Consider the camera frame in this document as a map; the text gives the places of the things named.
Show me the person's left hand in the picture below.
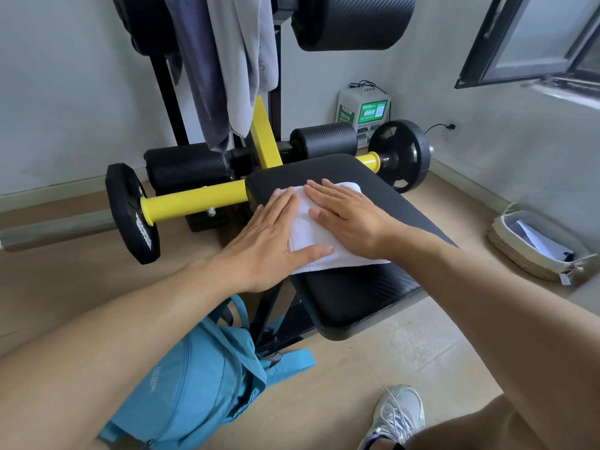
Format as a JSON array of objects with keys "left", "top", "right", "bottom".
[{"left": 219, "top": 186, "right": 334, "bottom": 294}]

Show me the person's right hand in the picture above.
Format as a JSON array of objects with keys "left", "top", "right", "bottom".
[{"left": 303, "top": 178, "right": 400, "bottom": 261}]

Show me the white towel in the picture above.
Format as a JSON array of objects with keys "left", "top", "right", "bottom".
[{"left": 287, "top": 182, "right": 391, "bottom": 276}]

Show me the person's left forearm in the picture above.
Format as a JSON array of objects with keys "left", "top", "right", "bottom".
[{"left": 0, "top": 257, "right": 247, "bottom": 450}]

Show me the person's right forearm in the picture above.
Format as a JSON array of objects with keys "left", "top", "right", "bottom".
[{"left": 383, "top": 225, "right": 600, "bottom": 450}]

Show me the yellow weight sleeve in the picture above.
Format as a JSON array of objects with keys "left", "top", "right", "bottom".
[
  {"left": 355, "top": 152, "right": 382, "bottom": 174},
  {"left": 140, "top": 179, "right": 249, "bottom": 226}
]

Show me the black weight plate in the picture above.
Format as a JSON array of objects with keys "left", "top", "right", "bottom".
[
  {"left": 105, "top": 163, "right": 161, "bottom": 266},
  {"left": 367, "top": 119, "right": 431, "bottom": 194}
]

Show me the black padded bench seat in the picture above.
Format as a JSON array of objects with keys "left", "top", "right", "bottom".
[{"left": 244, "top": 153, "right": 458, "bottom": 342}]

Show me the yellow upright bar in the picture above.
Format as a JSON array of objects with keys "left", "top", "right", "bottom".
[{"left": 249, "top": 94, "right": 284, "bottom": 170}]

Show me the white charging station box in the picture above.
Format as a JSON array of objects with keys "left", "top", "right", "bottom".
[{"left": 336, "top": 86, "right": 392, "bottom": 148}]

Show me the blue backpack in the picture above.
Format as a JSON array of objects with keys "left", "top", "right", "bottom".
[{"left": 97, "top": 294, "right": 317, "bottom": 450}]

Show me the light grey hanging garment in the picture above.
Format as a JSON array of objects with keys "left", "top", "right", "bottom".
[{"left": 205, "top": 0, "right": 280, "bottom": 139}]

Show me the dark grey hanging garment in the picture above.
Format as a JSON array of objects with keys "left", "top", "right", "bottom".
[{"left": 162, "top": 0, "right": 231, "bottom": 153}]

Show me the woven storage basket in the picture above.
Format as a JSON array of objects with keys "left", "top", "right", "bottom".
[{"left": 487, "top": 203, "right": 592, "bottom": 285}]

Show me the large black foam roller pad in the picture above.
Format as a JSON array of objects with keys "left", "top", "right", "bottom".
[{"left": 290, "top": 0, "right": 417, "bottom": 52}]

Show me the white grey sneaker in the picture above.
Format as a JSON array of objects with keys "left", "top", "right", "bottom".
[{"left": 357, "top": 384, "right": 426, "bottom": 450}]

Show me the silver barbell bar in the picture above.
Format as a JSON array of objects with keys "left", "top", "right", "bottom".
[{"left": 0, "top": 209, "right": 119, "bottom": 253}]

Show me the white paper sheet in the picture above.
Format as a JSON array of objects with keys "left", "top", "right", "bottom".
[{"left": 515, "top": 219, "right": 575, "bottom": 263}]

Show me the black back pad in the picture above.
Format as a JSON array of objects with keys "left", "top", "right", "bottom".
[{"left": 111, "top": 0, "right": 181, "bottom": 58}]

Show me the dark framed window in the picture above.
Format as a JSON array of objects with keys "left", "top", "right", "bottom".
[{"left": 454, "top": 0, "right": 600, "bottom": 90}]

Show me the person's leg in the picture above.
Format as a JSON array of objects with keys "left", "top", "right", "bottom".
[{"left": 407, "top": 393, "right": 558, "bottom": 450}]

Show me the black cable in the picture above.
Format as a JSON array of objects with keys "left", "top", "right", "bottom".
[{"left": 349, "top": 80, "right": 388, "bottom": 95}]

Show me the black machine frame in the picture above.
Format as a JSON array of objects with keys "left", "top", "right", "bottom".
[{"left": 149, "top": 23, "right": 324, "bottom": 362}]

